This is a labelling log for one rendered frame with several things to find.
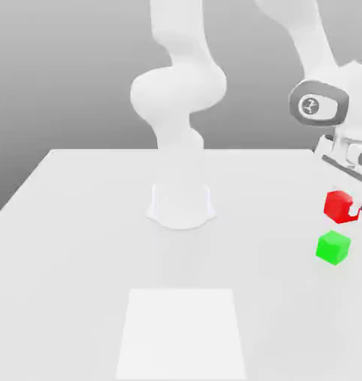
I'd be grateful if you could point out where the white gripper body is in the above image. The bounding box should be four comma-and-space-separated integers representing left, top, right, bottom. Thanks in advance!
313, 141, 362, 209

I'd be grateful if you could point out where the small red cube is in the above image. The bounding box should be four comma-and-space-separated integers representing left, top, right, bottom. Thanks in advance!
323, 190, 361, 225

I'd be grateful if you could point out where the small green cube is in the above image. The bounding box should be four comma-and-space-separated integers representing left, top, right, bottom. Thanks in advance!
315, 230, 352, 266

